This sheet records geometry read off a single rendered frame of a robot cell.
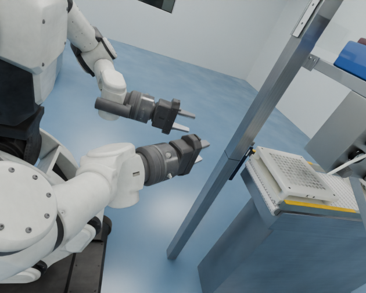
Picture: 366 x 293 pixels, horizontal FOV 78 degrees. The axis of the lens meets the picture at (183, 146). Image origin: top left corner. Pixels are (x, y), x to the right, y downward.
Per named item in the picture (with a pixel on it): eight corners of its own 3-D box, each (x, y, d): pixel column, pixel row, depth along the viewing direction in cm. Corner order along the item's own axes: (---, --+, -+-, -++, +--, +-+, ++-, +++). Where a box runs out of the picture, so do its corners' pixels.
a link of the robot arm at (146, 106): (180, 94, 74) (144, 82, 71) (180, 107, 66) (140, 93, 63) (168, 126, 80) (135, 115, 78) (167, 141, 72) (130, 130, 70)
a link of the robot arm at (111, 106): (136, 115, 77) (102, 105, 75) (143, 88, 71) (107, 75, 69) (129, 134, 68) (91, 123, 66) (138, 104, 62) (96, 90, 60)
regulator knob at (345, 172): (338, 178, 60) (351, 165, 58) (332, 171, 62) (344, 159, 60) (347, 179, 61) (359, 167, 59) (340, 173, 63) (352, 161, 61)
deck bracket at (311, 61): (308, 71, 72) (318, 57, 70) (300, 65, 76) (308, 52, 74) (311, 71, 72) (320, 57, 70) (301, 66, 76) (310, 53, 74)
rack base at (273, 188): (276, 204, 77) (280, 200, 76) (248, 157, 96) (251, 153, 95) (326, 210, 86) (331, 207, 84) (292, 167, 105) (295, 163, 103)
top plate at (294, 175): (284, 195, 75) (288, 190, 74) (254, 149, 94) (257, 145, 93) (336, 202, 83) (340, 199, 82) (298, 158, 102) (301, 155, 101)
